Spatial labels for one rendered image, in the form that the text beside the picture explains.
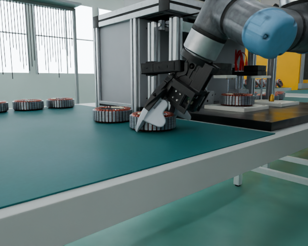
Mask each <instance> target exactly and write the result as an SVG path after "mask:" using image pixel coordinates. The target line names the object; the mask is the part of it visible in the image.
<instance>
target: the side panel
mask: <svg viewBox="0 0 308 246"><path fill-rule="evenodd" d="M93 41H94V72H95V103H96V107H103V106H107V107H108V106H110V107H111V106H126V107H130V108H131V109H132V112H139V111H142V107H138V18H133V19H130V21H126V22H122V23H118V24H114V25H110V26H106V27H102V28H94V29H93Z"/></svg>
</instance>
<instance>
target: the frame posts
mask: <svg viewBox="0 0 308 246"><path fill-rule="evenodd" d="M182 26H183V17H182V16H177V15H175V16H171V17H169V61H174V60H182V55H181V51H182ZM256 59H257V55H255V54H253V53H251V52H249V51H248V60H247V65H256ZM149 61H154V62H159V61H160V30H158V21H155V20H153V21H148V62H149ZM276 69H277V57H276V58H274V59H268V61H267V76H271V78H267V79H266V93H265V99H266V100H269V96H270V94H273V95H274V97H275V84H276ZM158 86H160V74H158V76H153V77H151V76H148V99H149V97H150V96H151V94H152V93H153V92H154V91H155V89H156V88H157V87H158ZM246 89H249V92H248V93H249V94H253V95H255V78H251V76H247V79H246Z"/></svg>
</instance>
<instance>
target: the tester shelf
mask: <svg viewBox="0 0 308 246"><path fill-rule="evenodd" d="M203 4H204V3H203V2H200V1H196V0H146V1H142V2H139V3H136V4H133V5H130V6H127V7H123V8H120V9H117V10H114V11H111V12H108V13H104V14H101V15H98V16H95V17H93V28H102V27H106V26H110V25H114V24H118V23H122V22H126V21H130V19H133V18H142V19H147V20H153V21H159V20H164V21H169V17H171V16H175V15H177V16H184V15H189V14H193V13H197V12H200V10H201V8H202V6H203Z"/></svg>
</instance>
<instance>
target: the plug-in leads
mask: <svg viewBox="0 0 308 246"><path fill-rule="evenodd" d="M242 53H244V52H241V50H239V51H238V52H237V50H235V64H234V65H235V67H234V68H232V72H235V71H238V72H241V71H243V69H244V65H247V57H246V54H245V53H244V54H245V57H246V60H245V63H244V61H243V55H242ZM239 56H240V58H241V59H240V65H239V68H238V67H237V65H238V64H237V61H238V58H239Z"/></svg>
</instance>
